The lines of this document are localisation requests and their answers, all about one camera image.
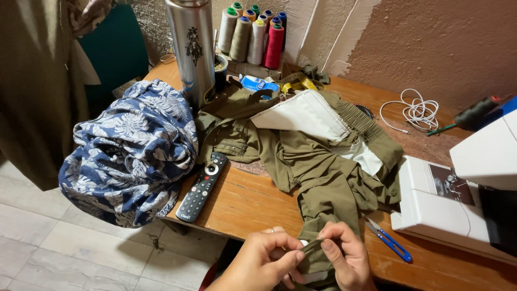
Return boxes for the person's right hand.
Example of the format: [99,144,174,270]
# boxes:
[318,221,378,291]

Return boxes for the person's left hand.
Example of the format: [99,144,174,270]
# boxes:
[206,226,306,291]

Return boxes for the olive green trousers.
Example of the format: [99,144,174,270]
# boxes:
[197,81,404,291]

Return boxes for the blue thread snips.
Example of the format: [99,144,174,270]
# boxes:
[364,217,413,263]

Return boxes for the black remote control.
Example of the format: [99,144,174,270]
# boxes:
[176,151,229,223]

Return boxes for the white sewing machine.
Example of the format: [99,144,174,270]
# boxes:
[390,95,517,265]

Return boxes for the black round pin holder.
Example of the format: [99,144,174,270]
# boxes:
[355,104,375,120]

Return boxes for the blue floral fabric bundle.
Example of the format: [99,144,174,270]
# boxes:
[58,79,199,229]

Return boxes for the blue and white packet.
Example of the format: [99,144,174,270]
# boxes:
[239,74,280,94]

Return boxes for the yellow measuring tape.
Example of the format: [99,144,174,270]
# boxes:
[281,72,326,94]

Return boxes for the cardboard box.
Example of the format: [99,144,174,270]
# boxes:
[226,61,283,80]

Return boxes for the dark mate cup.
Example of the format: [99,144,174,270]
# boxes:
[214,54,229,93]

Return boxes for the olive fabric scrap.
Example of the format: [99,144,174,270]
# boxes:
[303,65,331,85]

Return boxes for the dark thread spool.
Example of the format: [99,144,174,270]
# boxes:
[453,96,501,132]

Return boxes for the stainless steel thermos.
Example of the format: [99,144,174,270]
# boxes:
[165,0,216,112]

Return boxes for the group of thread cones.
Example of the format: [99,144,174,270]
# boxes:
[217,2,288,70]

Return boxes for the teal chair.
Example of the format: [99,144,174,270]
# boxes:
[78,4,150,102]

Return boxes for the olive brown curtain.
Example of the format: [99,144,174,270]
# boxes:
[0,0,102,191]

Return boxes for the floral patterned cloth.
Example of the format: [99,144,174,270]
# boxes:
[67,0,118,38]

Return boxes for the white cable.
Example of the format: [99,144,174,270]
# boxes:
[379,88,440,134]

